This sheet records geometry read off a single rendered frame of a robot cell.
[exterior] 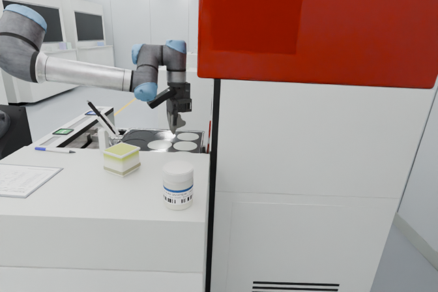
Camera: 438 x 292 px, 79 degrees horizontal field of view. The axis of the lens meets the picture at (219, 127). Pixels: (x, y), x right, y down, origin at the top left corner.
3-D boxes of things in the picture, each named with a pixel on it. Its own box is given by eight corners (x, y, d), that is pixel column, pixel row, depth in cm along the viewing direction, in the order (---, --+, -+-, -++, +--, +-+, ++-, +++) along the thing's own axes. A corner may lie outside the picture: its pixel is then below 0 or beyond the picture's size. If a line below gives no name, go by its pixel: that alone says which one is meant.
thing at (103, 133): (121, 152, 88) (118, 113, 84) (117, 157, 85) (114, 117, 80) (103, 151, 88) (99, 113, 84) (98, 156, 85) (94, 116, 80)
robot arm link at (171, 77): (170, 72, 95) (163, 69, 102) (170, 85, 97) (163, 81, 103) (189, 72, 99) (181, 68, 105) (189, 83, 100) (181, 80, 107)
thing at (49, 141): (115, 131, 146) (113, 106, 142) (59, 184, 94) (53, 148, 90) (98, 130, 146) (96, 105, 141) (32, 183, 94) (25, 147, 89)
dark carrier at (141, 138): (202, 133, 129) (202, 131, 129) (197, 166, 96) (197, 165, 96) (131, 130, 128) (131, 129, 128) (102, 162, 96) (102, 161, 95)
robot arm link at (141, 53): (129, 63, 89) (161, 64, 91) (131, 38, 94) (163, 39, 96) (133, 77, 96) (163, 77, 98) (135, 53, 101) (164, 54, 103)
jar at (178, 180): (193, 193, 67) (194, 160, 64) (191, 211, 61) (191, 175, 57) (166, 193, 67) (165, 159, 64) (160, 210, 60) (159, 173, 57)
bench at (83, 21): (116, 75, 834) (111, 5, 768) (90, 85, 664) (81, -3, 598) (81, 73, 832) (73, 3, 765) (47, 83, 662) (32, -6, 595)
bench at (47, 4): (83, 88, 626) (72, -6, 560) (33, 108, 457) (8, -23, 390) (36, 86, 624) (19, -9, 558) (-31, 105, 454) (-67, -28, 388)
